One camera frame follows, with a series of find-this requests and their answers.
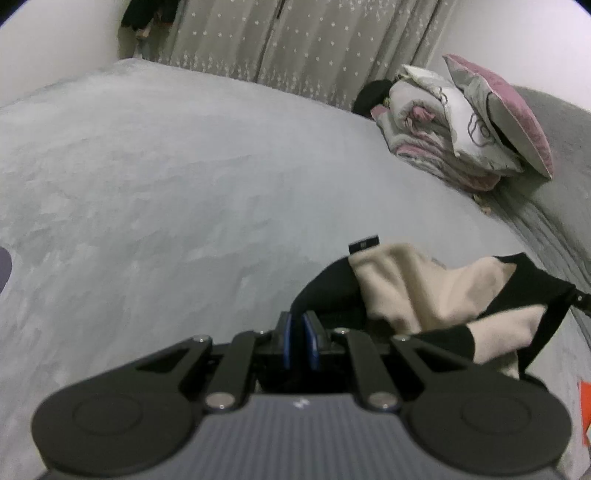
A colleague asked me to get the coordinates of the white printed pillow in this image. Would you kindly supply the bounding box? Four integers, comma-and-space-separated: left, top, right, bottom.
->
402, 65, 525, 178

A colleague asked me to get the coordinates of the pink and grey cushion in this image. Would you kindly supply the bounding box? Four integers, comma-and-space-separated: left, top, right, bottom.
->
442, 54, 554, 180

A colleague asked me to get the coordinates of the cream and black raglan shirt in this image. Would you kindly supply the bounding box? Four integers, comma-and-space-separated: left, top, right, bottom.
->
291, 234, 578, 380

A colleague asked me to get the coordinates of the black hanging garment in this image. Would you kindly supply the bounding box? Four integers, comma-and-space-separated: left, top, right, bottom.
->
121, 0, 178, 35

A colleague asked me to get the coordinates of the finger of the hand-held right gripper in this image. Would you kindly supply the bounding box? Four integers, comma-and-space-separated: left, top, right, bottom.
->
570, 284, 591, 319

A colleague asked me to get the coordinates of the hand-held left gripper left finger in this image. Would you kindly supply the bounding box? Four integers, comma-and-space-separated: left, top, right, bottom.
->
136, 312, 296, 411

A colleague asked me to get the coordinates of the grey quilted headboard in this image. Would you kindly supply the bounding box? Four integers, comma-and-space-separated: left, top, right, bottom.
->
475, 85, 591, 324

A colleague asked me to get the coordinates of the orange book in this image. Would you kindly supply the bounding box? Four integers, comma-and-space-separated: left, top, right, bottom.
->
579, 381, 591, 444

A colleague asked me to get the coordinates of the folded grey and pink quilt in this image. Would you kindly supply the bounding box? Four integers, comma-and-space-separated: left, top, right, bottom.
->
372, 76, 504, 192

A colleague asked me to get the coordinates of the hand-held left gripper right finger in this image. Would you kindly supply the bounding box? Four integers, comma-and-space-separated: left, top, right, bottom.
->
304, 311, 462, 411

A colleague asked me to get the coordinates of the dark cloth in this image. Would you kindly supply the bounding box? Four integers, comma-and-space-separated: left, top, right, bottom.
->
353, 79, 393, 116

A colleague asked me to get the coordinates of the grey star-patterned curtain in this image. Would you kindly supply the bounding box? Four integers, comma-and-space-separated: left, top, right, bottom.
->
139, 0, 458, 112

